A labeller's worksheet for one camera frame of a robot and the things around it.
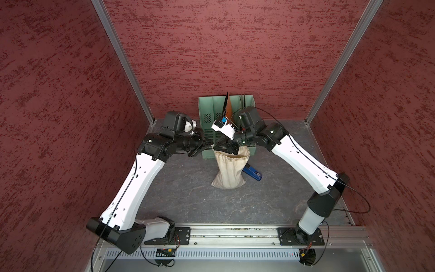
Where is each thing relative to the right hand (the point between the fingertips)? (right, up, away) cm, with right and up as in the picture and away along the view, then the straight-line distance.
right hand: (217, 148), depth 68 cm
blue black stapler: (+19, -15, +23) cm, 33 cm away
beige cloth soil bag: (+6, -13, +6) cm, 15 cm away
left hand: (-2, +1, -4) cm, 4 cm away
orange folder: (+5, +17, +15) cm, 23 cm away
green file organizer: (-5, +21, +32) cm, 39 cm away
